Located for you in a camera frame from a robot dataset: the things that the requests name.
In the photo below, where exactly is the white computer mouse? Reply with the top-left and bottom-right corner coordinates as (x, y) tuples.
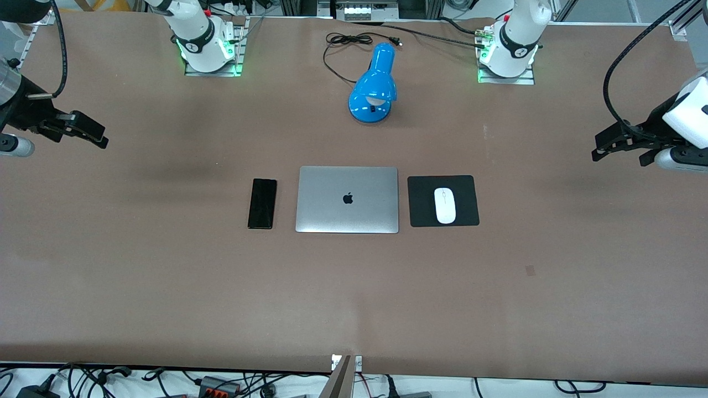
(434, 187), (457, 225)

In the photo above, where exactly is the black smartphone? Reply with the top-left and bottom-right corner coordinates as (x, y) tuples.
(247, 178), (278, 230)

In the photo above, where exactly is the black mouse pad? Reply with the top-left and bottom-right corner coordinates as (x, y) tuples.
(407, 175), (480, 228)

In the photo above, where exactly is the blue desk lamp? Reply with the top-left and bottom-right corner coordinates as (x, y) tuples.
(348, 43), (398, 124)

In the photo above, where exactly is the black power adapter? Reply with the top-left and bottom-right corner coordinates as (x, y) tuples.
(15, 384), (59, 398)

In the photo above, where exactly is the silver closed laptop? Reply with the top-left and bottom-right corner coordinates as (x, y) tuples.
(295, 166), (400, 234)

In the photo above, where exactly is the white power strip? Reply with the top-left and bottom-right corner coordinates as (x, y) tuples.
(342, 4), (384, 22)

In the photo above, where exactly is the black orange connector block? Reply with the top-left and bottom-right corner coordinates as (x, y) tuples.
(198, 375), (242, 398)

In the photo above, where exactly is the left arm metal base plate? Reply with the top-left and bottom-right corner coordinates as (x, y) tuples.
(476, 25), (536, 86)

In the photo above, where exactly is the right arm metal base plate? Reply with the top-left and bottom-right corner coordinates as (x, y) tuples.
(184, 17), (248, 77)

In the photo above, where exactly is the black cable to arm base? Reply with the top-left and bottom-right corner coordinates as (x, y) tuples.
(348, 19), (490, 51)

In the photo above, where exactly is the black lamp power cable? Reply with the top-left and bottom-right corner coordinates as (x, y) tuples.
(322, 32), (403, 85)

